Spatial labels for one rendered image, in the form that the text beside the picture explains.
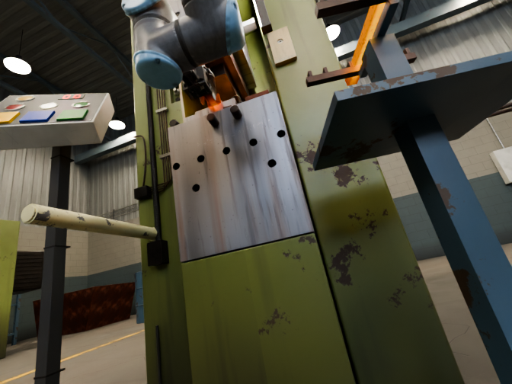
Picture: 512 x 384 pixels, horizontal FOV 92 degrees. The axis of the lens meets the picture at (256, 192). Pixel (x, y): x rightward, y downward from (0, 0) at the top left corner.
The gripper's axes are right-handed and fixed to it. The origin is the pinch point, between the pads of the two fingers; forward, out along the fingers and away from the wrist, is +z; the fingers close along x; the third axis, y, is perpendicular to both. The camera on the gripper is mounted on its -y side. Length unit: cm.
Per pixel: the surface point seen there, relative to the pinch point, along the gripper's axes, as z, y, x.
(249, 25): 23, -53, 18
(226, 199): -3.1, 39.3, 0.6
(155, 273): 17, 53, -38
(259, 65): 51, -55, 17
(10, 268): 222, -21, -433
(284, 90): 17.0, -5.5, 25.4
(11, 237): 219, -69, -434
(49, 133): -15, 6, -50
